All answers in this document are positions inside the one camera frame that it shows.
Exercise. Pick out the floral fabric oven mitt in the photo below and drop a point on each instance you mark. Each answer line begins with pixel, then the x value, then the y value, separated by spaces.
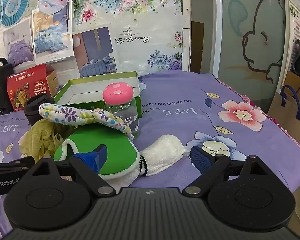
pixel 65 113

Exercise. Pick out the purple bedding photo poster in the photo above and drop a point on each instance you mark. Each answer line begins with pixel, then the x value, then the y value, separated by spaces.
pixel 17 45

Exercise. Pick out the yellow-green mesh bath sponge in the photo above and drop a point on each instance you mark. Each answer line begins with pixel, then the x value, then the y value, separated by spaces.
pixel 37 135

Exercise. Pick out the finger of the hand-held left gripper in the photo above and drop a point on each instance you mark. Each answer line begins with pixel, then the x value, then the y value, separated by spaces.
pixel 12 163

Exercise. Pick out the glass bottle pink mushroom lid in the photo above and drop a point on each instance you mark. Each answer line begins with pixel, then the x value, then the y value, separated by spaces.
pixel 117 92

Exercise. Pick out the plain brown paper bag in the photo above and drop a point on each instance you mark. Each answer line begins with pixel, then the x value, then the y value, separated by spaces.
pixel 293 80

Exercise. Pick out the green oven mitt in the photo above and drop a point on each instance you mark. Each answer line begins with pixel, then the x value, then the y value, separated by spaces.
pixel 115 150

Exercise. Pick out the green cardboard box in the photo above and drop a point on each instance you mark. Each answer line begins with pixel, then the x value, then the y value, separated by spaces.
pixel 136 105

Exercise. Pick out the black lidded cup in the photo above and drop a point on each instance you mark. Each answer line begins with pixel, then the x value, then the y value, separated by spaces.
pixel 37 105

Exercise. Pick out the striped bedding photo poster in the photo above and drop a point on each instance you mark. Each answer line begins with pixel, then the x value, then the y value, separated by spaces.
pixel 95 52

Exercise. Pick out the blue bedding photo poster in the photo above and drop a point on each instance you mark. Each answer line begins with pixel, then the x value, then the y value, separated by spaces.
pixel 52 35

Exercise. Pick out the white fluffy cloth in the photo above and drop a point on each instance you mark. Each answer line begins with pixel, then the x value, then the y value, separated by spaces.
pixel 162 150

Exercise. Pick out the red cracker box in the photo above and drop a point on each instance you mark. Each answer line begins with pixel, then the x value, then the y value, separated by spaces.
pixel 22 85

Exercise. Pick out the black speaker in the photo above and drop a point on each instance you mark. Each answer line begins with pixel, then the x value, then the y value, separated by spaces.
pixel 0 87

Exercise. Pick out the large floral wall poster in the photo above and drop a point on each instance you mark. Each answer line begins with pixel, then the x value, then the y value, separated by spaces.
pixel 140 30

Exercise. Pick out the panel with cartoon drawing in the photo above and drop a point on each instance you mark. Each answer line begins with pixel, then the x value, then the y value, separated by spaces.
pixel 250 42

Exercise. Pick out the purple floral bedsheet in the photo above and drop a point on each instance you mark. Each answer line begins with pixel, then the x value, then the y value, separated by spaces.
pixel 177 120

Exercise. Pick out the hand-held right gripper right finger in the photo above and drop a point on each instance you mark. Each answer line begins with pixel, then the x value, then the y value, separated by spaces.
pixel 201 160

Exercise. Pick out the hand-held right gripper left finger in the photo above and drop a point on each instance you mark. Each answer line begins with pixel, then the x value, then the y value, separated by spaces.
pixel 100 156

